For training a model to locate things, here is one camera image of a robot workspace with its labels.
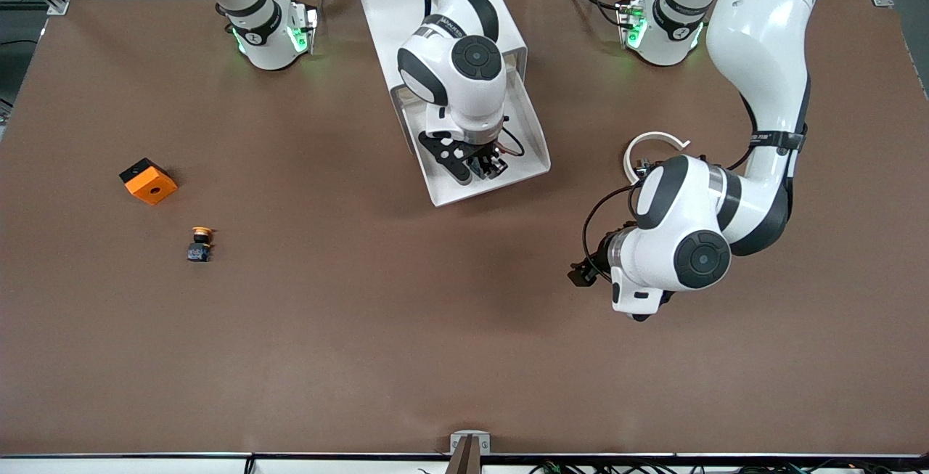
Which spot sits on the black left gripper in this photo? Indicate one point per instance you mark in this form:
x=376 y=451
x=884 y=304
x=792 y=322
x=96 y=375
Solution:
x=599 y=251

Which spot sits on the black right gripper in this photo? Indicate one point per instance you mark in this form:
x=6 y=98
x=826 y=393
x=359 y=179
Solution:
x=484 y=162

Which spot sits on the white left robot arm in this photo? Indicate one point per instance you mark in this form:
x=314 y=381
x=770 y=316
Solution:
x=762 y=38

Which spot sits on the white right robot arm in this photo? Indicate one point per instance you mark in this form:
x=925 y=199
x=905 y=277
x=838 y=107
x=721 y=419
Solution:
x=464 y=96

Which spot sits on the orange push button with block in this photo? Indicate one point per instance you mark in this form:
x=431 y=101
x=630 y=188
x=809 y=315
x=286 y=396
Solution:
x=199 y=249

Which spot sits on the metal bracket with brown post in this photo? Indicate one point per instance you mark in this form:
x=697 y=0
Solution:
x=470 y=459

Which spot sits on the orange and black switch box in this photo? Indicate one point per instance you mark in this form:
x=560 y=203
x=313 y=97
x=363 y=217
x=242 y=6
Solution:
x=152 y=187

